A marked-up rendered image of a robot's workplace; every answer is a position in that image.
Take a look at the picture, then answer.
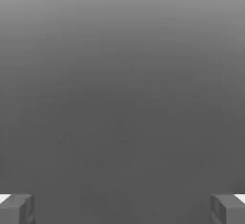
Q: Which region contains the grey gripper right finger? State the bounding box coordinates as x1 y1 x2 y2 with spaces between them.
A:
210 193 245 224

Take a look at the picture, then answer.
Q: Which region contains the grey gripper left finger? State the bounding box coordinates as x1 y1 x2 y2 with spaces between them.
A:
0 193 36 224

